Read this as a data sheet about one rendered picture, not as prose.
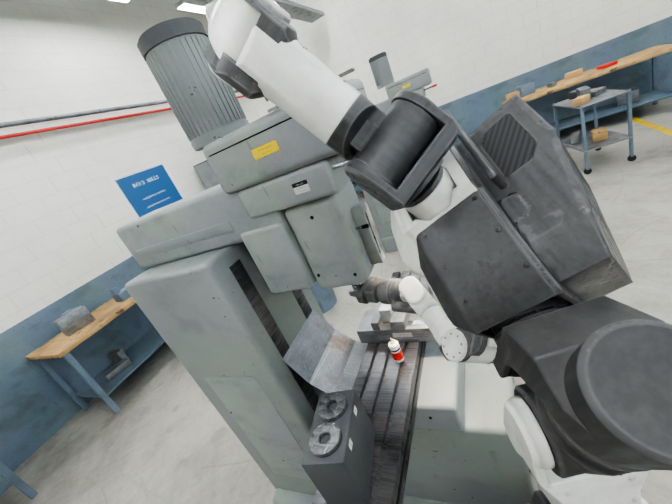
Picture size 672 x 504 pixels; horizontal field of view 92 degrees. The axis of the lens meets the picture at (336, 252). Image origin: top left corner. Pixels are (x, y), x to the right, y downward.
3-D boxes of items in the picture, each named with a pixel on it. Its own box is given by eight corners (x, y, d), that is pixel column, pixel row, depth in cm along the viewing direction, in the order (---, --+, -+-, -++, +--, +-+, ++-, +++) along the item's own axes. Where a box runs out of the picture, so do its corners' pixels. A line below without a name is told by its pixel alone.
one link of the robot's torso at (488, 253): (691, 292, 50) (552, 153, 71) (670, 216, 29) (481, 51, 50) (512, 365, 65) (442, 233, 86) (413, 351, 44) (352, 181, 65)
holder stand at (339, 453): (375, 429, 104) (353, 385, 97) (370, 506, 85) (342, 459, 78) (341, 432, 108) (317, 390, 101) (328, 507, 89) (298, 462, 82)
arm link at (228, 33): (205, 34, 60) (186, 50, 46) (229, -25, 56) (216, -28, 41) (257, 70, 65) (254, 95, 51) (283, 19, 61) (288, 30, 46)
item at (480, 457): (533, 452, 153) (511, 359, 131) (547, 532, 127) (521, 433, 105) (376, 438, 190) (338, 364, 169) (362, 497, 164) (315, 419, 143)
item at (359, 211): (385, 256, 111) (364, 201, 103) (382, 262, 107) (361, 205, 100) (374, 259, 113) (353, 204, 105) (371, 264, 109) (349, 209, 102)
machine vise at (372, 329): (444, 316, 139) (437, 295, 135) (440, 341, 127) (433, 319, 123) (370, 321, 156) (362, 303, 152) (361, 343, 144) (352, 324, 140)
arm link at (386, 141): (377, 68, 45) (450, 131, 47) (365, 90, 54) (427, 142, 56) (328, 138, 46) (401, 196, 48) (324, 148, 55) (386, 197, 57)
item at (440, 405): (465, 358, 140) (458, 337, 136) (464, 433, 112) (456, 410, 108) (361, 361, 164) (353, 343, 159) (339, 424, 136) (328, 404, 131)
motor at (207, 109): (262, 123, 110) (214, 19, 99) (226, 134, 94) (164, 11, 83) (221, 143, 120) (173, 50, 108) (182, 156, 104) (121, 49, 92)
